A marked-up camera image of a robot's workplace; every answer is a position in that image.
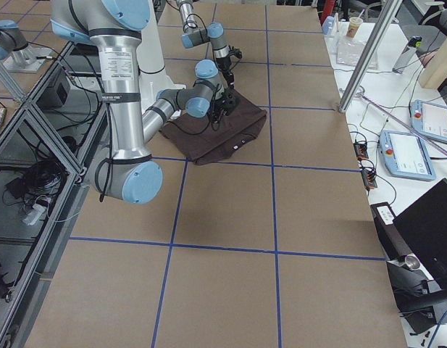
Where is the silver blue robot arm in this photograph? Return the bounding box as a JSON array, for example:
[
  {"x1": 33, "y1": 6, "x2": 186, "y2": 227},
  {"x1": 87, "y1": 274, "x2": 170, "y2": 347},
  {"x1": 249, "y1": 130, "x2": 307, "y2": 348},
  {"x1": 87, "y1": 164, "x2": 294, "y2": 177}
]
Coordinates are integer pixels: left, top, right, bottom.
[
  {"x1": 175, "y1": 0, "x2": 243, "y2": 88},
  {"x1": 51, "y1": 1, "x2": 234, "y2": 204}
]

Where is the aluminium frame rail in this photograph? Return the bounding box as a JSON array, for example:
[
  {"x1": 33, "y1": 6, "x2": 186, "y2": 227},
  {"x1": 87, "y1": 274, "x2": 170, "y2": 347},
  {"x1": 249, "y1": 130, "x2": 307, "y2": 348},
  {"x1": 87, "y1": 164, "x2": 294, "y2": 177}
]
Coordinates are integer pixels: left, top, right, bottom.
[{"x1": 0, "y1": 44, "x2": 106, "y2": 347}]

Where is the dark brown t-shirt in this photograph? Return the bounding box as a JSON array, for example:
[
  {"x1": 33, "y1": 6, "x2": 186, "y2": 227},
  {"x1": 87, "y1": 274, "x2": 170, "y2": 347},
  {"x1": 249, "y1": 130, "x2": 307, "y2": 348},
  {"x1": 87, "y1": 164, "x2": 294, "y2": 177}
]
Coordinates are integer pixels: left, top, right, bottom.
[{"x1": 160, "y1": 91, "x2": 267, "y2": 165}]

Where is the far teach pendant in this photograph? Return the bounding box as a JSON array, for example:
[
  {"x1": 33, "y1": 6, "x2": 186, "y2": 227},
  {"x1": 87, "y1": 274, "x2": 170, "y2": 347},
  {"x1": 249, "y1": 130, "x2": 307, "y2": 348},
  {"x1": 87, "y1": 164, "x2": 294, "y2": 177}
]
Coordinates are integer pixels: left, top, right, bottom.
[{"x1": 410, "y1": 100, "x2": 447, "y2": 144}]

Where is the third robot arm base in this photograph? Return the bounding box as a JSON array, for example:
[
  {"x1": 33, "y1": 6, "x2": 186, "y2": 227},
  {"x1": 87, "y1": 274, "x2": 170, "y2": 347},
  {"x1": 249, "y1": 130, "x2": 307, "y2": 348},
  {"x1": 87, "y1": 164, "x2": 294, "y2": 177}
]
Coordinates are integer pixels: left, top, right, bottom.
[{"x1": 0, "y1": 20, "x2": 52, "y2": 73}]

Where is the near teach pendant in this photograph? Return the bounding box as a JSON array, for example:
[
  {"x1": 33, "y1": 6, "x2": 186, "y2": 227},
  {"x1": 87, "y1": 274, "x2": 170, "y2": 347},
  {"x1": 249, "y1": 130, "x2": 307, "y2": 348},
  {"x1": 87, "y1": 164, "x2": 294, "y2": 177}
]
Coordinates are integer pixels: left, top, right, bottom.
[{"x1": 379, "y1": 130, "x2": 436, "y2": 181}]

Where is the steel cup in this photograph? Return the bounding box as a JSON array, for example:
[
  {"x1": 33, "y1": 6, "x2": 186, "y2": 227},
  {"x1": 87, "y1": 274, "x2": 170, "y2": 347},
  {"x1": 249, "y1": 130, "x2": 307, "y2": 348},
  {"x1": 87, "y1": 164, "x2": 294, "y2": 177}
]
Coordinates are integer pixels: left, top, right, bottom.
[{"x1": 397, "y1": 254, "x2": 421, "y2": 271}]

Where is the wrist black camera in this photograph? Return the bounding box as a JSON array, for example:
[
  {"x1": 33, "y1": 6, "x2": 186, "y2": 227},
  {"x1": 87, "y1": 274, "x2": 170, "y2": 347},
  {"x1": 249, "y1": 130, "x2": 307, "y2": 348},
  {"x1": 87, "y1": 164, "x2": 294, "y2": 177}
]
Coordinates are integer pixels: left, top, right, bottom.
[
  {"x1": 220, "y1": 88, "x2": 240, "y2": 113},
  {"x1": 230, "y1": 48, "x2": 243, "y2": 59}
]

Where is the black monitor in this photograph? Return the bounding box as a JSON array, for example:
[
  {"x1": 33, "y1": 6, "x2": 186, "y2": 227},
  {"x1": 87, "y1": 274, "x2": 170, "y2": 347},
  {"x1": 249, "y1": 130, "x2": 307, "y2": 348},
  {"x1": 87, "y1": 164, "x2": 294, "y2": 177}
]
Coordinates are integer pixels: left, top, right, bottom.
[{"x1": 393, "y1": 178, "x2": 447, "y2": 289}]

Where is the red cylinder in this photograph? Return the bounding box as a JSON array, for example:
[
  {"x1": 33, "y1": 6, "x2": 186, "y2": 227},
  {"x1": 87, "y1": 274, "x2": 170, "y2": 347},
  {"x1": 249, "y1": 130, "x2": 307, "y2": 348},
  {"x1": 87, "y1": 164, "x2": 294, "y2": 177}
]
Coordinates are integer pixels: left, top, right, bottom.
[{"x1": 320, "y1": 0, "x2": 336, "y2": 25}]

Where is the black box with label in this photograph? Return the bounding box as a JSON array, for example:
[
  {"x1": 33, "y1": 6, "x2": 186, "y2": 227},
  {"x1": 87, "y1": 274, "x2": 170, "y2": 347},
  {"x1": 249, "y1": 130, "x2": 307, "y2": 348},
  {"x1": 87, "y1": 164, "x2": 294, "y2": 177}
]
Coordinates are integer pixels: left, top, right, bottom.
[{"x1": 370, "y1": 202, "x2": 416, "y2": 260}]

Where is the teach pendant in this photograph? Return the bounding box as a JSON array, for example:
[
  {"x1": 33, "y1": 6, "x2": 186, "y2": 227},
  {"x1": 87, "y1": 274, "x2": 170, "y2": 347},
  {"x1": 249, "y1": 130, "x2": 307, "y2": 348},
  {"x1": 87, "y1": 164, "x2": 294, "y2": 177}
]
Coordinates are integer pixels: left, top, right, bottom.
[
  {"x1": 379, "y1": 130, "x2": 436, "y2": 181},
  {"x1": 410, "y1": 100, "x2": 447, "y2": 144}
]

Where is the reacher grabber stick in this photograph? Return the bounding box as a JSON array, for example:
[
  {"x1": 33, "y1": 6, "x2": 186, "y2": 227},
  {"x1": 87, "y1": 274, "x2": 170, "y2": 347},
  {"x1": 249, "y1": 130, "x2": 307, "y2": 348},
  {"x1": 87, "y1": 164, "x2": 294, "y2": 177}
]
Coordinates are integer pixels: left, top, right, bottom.
[{"x1": 355, "y1": 86, "x2": 447, "y2": 157}]

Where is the black orange connector block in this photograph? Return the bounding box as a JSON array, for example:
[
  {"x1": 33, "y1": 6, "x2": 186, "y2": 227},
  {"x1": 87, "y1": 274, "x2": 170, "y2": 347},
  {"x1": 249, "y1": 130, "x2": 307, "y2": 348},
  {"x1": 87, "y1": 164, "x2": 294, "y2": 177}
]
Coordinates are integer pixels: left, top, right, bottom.
[{"x1": 353, "y1": 142, "x2": 369, "y2": 161}]

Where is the aluminium frame post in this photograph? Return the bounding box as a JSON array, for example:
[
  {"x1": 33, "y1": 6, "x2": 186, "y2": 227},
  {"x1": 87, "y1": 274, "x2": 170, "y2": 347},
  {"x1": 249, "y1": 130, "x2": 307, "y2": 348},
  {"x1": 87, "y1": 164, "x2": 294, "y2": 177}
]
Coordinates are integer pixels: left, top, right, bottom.
[{"x1": 338, "y1": 0, "x2": 403, "y2": 113}]

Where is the blue cup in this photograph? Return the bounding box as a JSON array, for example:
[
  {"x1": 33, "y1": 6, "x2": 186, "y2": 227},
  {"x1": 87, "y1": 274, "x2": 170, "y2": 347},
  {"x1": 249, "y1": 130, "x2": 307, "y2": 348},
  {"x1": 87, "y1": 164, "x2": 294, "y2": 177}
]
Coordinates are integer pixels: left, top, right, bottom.
[{"x1": 322, "y1": 16, "x2": 336, "y2": 37}]

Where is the wooden post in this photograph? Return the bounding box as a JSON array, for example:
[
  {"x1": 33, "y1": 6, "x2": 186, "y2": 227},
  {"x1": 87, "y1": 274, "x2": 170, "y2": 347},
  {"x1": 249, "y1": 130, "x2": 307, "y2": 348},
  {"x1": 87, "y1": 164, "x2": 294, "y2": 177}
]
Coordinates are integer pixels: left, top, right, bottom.
[{"x1": 418, "y1": 38, "x2": 447, "y2": 89}]

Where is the clear acrylic box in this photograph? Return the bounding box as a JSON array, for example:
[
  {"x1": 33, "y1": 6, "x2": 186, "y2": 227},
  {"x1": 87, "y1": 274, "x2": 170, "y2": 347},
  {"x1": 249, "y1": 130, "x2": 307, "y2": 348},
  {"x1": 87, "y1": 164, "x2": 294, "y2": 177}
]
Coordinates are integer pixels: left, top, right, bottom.
[{"x1": 333, "y1": 22, "x2": 367, "y2": 67}]

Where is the white power strip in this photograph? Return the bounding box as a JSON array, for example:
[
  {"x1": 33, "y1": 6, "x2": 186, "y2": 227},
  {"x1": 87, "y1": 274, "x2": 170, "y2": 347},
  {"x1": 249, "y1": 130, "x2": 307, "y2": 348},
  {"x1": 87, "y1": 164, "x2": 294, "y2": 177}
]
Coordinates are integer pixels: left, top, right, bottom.
[{"x1": 22, "y1": 204, "x2": 46, "y2": 225}]

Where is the iced coffee cup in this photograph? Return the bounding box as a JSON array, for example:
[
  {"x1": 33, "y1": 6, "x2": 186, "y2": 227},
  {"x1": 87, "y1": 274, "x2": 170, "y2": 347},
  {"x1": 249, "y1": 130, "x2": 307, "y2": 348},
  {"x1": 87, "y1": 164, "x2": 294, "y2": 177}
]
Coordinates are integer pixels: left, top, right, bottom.
[{"x1": 346, "y1": 10, "x2": 364, "y2": 38}]

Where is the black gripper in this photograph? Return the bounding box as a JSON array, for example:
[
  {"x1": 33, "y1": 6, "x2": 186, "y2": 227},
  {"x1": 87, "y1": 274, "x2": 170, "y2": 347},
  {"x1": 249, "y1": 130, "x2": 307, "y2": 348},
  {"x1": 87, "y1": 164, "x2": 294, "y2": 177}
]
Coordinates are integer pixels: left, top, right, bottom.
[
  {"x1": 217, "y1": 56, "x2": 235, "y2": 89},
  {"x1": 208, "y1": 98, "x2": 226, "y2": 125}
]

